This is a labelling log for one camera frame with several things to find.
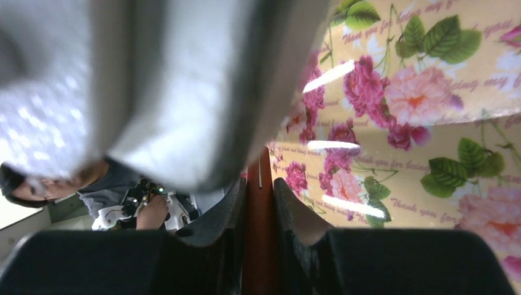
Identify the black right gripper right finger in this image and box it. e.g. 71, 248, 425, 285
273, 178, 514, 294

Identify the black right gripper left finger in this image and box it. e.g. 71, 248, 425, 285
1, 178, 246, 294

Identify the floral yellow tray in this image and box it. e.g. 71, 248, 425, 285
267, 1, 520, 286

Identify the person in background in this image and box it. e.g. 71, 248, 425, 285
0, 156, 170, 232

